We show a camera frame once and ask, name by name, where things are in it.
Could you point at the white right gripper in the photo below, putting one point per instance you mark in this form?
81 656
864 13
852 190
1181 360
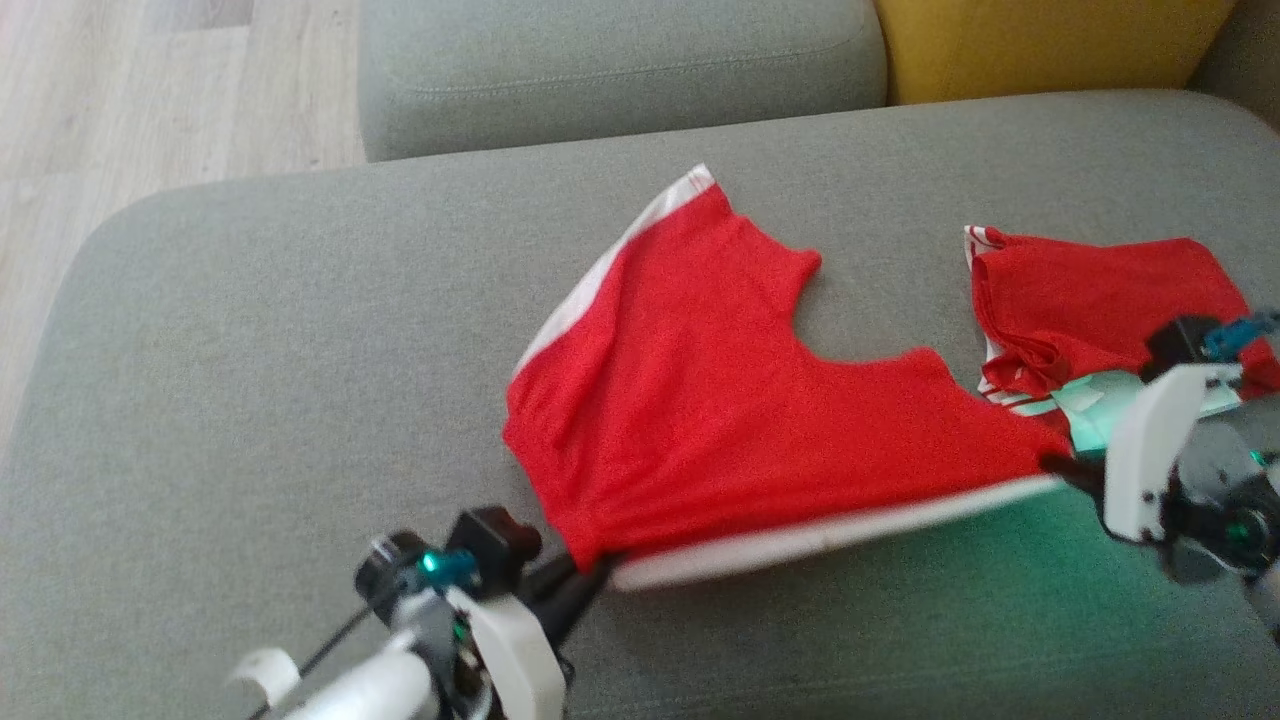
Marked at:
1145 450

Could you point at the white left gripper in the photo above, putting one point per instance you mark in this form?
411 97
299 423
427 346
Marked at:
515 660

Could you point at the red jersey number 23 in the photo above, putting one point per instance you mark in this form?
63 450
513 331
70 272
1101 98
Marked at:
1090 290

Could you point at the red shorts with white stripe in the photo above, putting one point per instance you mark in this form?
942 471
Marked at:
720 400

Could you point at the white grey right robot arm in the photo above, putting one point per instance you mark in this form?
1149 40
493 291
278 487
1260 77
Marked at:
1220 480

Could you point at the wide yellow sofa backrest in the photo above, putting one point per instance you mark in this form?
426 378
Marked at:
1040 45

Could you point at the grey sofa side cushion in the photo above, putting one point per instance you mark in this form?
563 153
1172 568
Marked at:
1250 50

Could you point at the small grey sofa seat cushion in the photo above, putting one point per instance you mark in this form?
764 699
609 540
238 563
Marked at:
620 60

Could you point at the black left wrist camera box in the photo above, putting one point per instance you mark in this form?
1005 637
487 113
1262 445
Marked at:
490 540

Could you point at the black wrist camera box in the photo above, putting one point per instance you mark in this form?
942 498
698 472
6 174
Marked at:
1180 340
490 540

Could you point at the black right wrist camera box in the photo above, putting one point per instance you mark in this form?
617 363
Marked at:
1180 340

